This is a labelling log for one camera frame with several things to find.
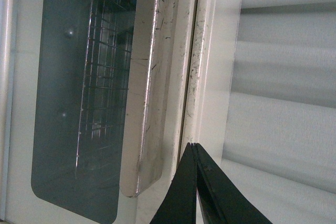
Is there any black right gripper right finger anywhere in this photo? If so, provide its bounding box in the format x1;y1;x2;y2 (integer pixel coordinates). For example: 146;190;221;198
193;143;271;223

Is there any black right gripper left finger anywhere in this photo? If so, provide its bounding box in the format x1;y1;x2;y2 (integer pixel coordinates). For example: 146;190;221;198
151;143;197;224

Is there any oven door with glass window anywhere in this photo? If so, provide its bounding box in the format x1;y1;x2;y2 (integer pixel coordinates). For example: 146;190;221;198
4;0;202;224

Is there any cream Toshiba toaster oven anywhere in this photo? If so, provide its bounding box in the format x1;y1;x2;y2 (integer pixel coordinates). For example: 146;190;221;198
0;0;244;224

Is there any white pleated curtain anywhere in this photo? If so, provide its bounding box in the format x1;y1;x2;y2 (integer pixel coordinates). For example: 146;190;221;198
222;0;335;223

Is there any wire oven rack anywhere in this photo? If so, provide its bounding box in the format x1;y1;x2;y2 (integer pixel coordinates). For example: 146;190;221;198
76;0;137;169

